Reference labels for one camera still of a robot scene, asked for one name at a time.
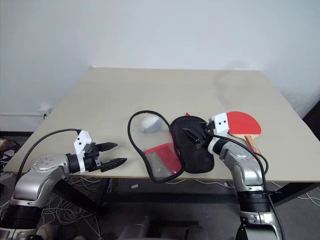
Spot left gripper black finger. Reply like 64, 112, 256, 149
96, 141, 119, 152
100, 157, 129, 173

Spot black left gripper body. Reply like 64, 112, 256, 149
83, 142, 104, 174

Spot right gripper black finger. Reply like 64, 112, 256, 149
191, 139, 205, 151
183, 127, 202, 141

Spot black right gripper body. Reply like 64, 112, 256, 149
196, 120, 215, 151

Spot black and red mesh bag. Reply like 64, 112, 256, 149
127, 109, 216, 184

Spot red table tennis paddle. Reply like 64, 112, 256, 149
226, 110, 263, 154

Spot black slanted table brace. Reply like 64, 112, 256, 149
55, 176, 109, 216

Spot white rounded lump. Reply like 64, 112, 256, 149
138, 115, 163, 134

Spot dark floor clutter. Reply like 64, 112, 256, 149
0, 136, 18, 173

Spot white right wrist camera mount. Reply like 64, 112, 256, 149
207, 112, 230, 153

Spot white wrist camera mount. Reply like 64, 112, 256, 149
207, 112, 230, 153
73, 129, 94, 174

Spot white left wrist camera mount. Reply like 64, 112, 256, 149
73, 129, 94, 174

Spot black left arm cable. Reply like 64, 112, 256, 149
18, 128, 83, 176

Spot white wall socket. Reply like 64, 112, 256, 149
38, 105, 54, 119

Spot white wall cable duct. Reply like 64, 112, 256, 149
0, 113, 44, 131

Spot black table leg frame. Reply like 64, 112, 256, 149
271, 181, 320, 209

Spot dark panel by wall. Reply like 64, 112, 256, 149
300, 81, 320, 141

